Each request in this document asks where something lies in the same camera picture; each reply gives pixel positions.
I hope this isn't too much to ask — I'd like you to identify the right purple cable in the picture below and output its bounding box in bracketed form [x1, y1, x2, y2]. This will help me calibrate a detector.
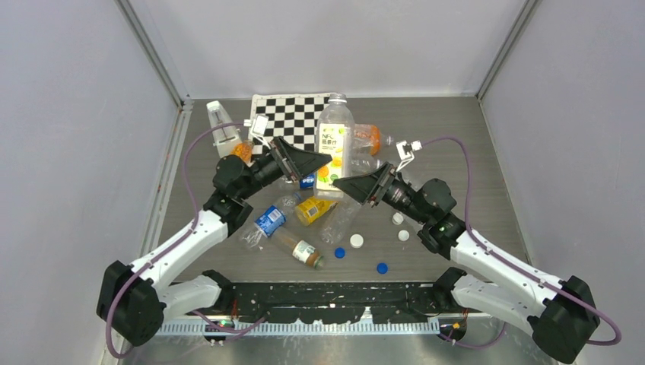
[421, 134, 623, 347]

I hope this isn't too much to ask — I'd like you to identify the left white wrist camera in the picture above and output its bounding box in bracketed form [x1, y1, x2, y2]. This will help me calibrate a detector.
[243, 115, 270, 147]

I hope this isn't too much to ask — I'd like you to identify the brown coffee bottle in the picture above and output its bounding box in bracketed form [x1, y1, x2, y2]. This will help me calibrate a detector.
[269, 227, 325, 269]

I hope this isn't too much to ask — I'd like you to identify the yellow label bottle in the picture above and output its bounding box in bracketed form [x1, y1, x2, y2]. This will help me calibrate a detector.
[294, 196, 338, 227]

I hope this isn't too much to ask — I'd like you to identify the tall clear juice bottle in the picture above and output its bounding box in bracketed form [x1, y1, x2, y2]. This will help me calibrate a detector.
[313, 93, 355, 202]

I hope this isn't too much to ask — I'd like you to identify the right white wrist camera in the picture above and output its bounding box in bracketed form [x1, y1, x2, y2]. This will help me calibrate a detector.
[396, 141, 423, 172]

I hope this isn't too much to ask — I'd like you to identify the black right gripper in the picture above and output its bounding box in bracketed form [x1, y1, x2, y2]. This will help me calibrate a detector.
[334, 162, 431, 225]

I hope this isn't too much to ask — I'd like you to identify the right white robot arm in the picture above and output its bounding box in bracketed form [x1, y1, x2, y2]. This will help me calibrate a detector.
[332, 163, 600, 364]

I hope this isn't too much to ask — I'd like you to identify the black white checkerboard mat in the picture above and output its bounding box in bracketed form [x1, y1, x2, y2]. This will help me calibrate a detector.
[249, 92, 331, 159]

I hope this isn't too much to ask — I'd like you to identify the orange label wide bottle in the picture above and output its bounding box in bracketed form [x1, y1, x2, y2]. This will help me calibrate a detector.
[353, 124, 395, 156]

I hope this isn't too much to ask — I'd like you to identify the blue bottle cap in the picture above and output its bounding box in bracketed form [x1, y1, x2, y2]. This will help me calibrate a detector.
[334, 247, 346, 259]
[376, 262, 389, 275]

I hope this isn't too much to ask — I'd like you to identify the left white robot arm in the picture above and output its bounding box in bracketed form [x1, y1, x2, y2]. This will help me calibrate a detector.
[97, 137, 332, 358]

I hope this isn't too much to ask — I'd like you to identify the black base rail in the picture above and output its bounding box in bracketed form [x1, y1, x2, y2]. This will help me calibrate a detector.
[198, 279, 473, 325]

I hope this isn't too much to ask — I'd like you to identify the clear crumpled plastic bottle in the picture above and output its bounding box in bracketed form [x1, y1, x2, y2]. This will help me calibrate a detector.
[319, 199, 362, 245]

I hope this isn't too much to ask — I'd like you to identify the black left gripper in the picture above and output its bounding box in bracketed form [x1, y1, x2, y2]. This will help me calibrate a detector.
[237, 136, 331, 201]

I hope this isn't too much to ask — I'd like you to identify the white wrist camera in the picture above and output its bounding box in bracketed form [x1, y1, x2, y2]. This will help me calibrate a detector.
[396, 141, 423, 172]
[243, 115, 270, 147]

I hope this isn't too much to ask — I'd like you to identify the blue Pepsi label bottle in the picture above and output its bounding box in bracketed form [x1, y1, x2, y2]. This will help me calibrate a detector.
[276, 176, 315, 191]

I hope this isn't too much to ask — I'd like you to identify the small orange bottle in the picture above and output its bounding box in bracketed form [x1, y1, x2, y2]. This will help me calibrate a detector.
[230, 141, 254, 165]

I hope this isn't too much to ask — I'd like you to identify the clear bottle behind Pepsi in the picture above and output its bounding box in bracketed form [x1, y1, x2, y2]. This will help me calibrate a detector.
[351, 154, 383, 175]

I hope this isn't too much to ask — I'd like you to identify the white metronome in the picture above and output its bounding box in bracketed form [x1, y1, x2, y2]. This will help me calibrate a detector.
[206, 100, 242, 157]

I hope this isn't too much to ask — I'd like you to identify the large white bottle cap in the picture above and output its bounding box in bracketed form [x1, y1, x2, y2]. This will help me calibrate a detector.
[349, 233, 364, 249]

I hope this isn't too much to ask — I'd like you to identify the small white bottle cap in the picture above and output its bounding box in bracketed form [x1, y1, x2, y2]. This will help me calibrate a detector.
[392, 212, 404, 225]

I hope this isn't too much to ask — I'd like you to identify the blue label clear bottle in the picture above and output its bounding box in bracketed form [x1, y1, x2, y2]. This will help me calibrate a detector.
[238, 192, 303, 249]

